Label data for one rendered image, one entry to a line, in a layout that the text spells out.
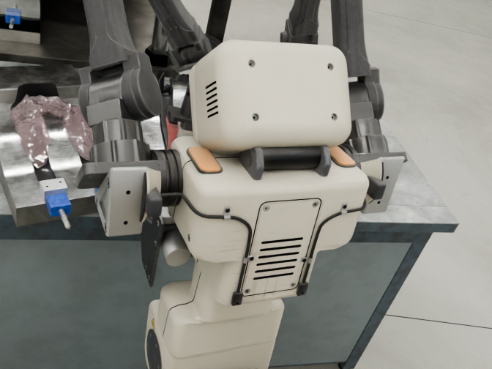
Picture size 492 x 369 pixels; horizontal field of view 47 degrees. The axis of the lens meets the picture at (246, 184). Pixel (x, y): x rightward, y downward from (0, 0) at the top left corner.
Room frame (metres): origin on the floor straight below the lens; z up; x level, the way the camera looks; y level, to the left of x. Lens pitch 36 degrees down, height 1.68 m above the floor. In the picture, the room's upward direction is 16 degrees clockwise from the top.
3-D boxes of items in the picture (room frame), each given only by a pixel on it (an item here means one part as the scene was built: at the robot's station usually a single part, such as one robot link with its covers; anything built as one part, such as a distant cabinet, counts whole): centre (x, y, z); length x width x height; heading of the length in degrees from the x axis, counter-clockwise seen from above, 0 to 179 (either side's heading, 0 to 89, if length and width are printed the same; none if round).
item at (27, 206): (1.11, 0.50, 0.86); 0.50 x 0.26 x 0.11; 40
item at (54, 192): (0.87, 0.37, 0.86); 0.13 x 0.05 x 0.05; 40
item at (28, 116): (1.11, 0.50, 0.90); 0.26 x 0.18 x 0.08; 40
